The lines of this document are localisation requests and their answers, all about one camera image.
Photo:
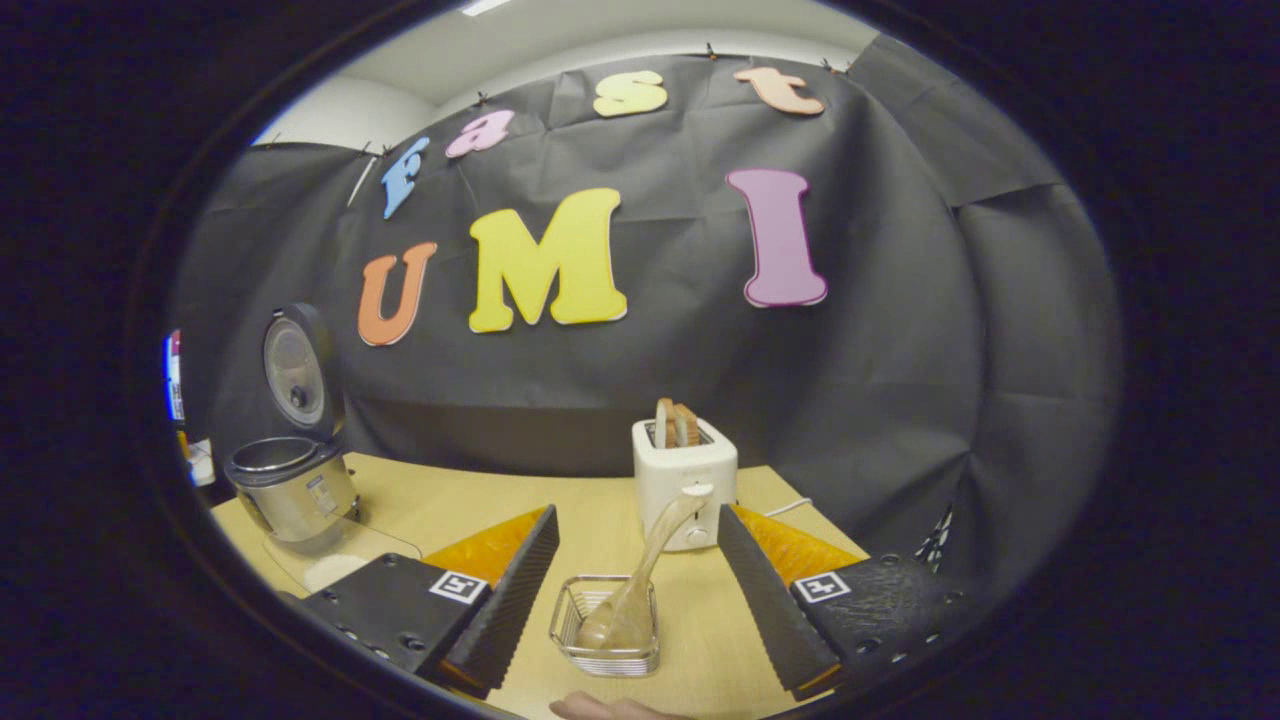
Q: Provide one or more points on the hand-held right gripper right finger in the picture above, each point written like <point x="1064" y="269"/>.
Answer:
<point x="770" y="600"/>

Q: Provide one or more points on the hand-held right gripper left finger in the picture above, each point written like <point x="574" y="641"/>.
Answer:
<point x="510" y="600"/>

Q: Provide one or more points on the wooden spoon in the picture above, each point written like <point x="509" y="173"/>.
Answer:
<point x="625" y="615"/>

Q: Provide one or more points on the white uncooked rice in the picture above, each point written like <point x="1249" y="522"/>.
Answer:
<point x="335" y="572"/>

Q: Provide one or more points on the silver black rice cooker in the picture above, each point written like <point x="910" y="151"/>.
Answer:
<point x="295" y="495"/>

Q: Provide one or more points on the white toaster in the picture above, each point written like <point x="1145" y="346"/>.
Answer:
<point x="685" y="465"/>

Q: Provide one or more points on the brown toasted bread slice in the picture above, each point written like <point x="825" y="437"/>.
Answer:
<point x="688" y="425"/>

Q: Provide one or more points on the pale bread slice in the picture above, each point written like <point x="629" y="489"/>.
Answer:
<point x="664" y="425"/>

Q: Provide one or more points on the clear plastic container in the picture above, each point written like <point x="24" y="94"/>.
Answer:
<point x="300" y="545"/>

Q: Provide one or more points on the black backdrop cloth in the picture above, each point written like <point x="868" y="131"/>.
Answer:
<point x="900" y="350"/>

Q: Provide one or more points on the white side table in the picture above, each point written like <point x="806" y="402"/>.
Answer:
<point x="203" y="465"/>

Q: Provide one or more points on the computer monitor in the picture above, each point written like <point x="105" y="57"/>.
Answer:
<point x="175" y="380"/>

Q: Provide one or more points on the ceiling light panel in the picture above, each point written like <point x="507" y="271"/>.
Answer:
<point x="485" y="6"/>

